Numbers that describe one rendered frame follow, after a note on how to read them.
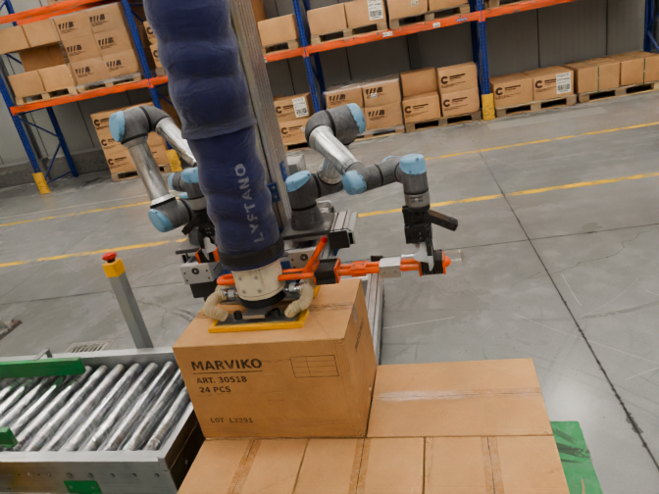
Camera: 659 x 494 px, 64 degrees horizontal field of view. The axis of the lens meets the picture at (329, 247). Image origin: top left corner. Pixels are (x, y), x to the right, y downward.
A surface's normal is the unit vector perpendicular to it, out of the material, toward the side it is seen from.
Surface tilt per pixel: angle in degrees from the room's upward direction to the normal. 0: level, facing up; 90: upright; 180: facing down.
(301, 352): 90
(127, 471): 90
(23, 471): 90
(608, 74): 91
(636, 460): 0
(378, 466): 0
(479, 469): 0
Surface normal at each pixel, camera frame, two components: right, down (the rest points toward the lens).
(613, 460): -0.19, -0.90
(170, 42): -0.50, 0.24
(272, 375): -0.18, 0.41
